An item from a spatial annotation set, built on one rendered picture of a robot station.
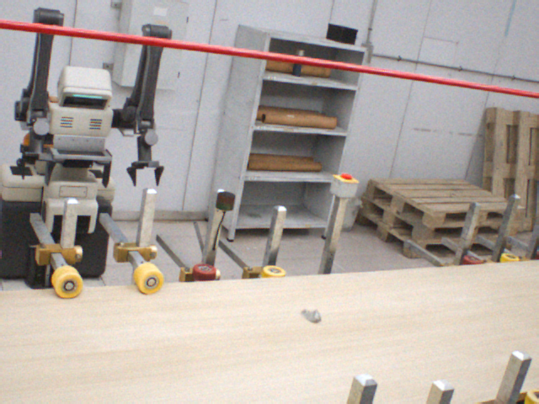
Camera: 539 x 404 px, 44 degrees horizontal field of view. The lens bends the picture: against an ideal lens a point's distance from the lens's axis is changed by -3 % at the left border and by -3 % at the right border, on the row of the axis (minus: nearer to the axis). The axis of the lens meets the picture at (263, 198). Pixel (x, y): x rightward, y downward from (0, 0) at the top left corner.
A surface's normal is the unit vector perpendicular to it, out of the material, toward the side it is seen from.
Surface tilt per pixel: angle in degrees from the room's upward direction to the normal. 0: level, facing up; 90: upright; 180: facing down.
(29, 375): 0
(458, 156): 90
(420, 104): 90
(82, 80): 43
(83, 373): 0
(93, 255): 90
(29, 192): 90
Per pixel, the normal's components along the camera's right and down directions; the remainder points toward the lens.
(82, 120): 0.40, 0.47
